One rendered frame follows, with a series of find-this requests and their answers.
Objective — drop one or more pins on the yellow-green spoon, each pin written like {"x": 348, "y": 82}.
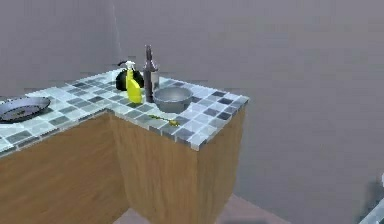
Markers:
{"x": 165, "y": 120}

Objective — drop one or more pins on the dark wine bottle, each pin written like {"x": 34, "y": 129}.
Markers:
{"x": 149, "y": 75}

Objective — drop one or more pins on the black kettle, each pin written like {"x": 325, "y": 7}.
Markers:
{"x": 121, "y": 80}

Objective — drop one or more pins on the wooden tiled kitchen counter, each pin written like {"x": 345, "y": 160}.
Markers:
{"x": 156, "y": 173}

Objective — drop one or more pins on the dark frying pan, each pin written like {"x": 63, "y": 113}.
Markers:
{"x": 21, "y": 108}

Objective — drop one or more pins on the yellow spray bottle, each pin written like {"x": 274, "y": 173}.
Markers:
{"x": 133, "y": 88}

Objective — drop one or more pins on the grey metal bowl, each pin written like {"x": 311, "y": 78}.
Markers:
{"x": 172, "y": 99}

